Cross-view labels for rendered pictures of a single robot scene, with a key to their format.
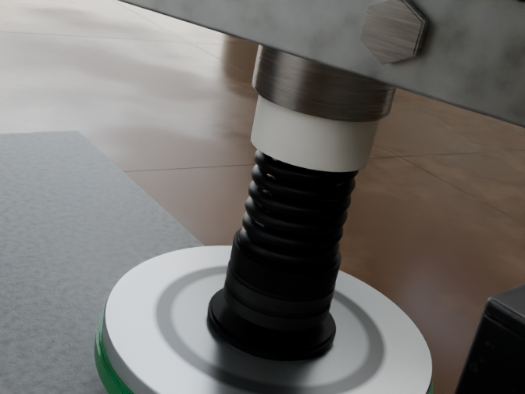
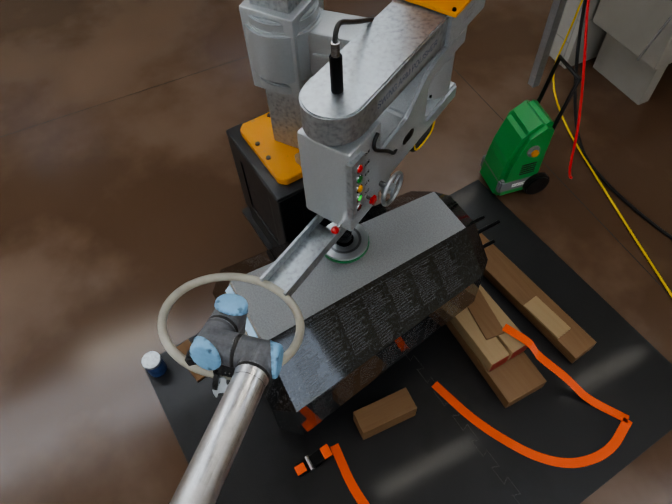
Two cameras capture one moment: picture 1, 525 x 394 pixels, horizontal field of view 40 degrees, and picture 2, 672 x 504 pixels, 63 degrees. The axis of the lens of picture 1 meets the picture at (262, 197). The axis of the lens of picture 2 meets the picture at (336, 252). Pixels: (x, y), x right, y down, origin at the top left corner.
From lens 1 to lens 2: 2.18 m
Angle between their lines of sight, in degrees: 63
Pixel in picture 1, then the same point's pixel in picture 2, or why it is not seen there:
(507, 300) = (279, 195)
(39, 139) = (241, 288)
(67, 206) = not seen: hidden behind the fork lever
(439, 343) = (144, 209)
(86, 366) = (340, 268)
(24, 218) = not seen: hidden behind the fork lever
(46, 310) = (326, 275)
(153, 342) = (351, 253)
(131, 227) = not seen: hidden behind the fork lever
